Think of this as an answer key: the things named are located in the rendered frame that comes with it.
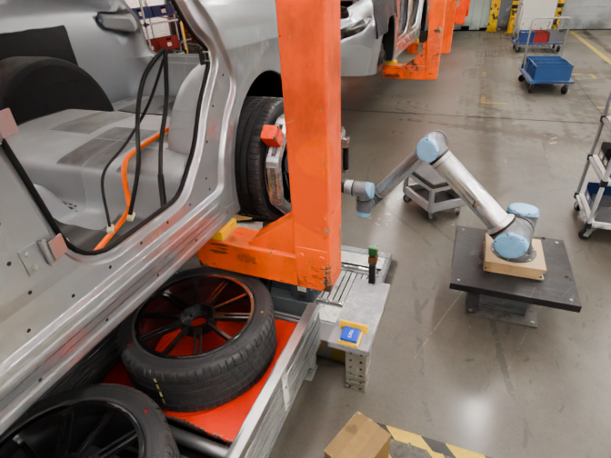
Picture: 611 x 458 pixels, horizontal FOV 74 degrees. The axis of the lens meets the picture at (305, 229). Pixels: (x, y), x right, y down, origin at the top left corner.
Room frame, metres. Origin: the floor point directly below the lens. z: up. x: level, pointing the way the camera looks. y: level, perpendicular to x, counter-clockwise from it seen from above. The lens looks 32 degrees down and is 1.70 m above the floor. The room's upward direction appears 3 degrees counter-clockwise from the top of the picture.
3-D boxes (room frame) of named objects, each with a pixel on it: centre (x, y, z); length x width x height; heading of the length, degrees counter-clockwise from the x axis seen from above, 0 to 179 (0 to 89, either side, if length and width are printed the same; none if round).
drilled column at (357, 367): (1.27, -0.21, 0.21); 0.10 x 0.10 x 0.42; 67
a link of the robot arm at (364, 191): (2.12, -0.35, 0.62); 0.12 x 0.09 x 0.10; 67
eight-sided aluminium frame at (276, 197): (2.04, 0.04, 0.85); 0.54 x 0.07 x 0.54; 157
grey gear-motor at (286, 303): (1.74, 0.13, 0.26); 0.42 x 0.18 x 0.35; 67
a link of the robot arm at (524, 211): (1.78, -1.12, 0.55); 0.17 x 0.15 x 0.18; 144
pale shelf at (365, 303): (1.30, -0.22, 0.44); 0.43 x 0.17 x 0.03; 157
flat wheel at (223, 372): (1.30, 0.49, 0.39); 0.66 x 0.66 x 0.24
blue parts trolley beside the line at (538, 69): (6.58, -3.92, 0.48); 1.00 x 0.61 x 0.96; 162
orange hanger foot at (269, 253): (1.58, 0.26, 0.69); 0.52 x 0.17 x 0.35; 67
